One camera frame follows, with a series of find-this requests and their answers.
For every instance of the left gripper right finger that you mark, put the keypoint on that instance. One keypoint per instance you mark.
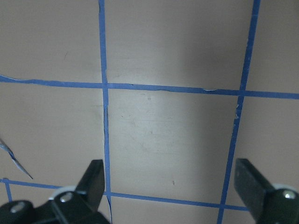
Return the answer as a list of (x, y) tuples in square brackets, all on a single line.
[(253, 188)]

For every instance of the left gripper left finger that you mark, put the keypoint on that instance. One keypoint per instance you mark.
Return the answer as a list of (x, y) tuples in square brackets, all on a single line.
[(91, 188)]

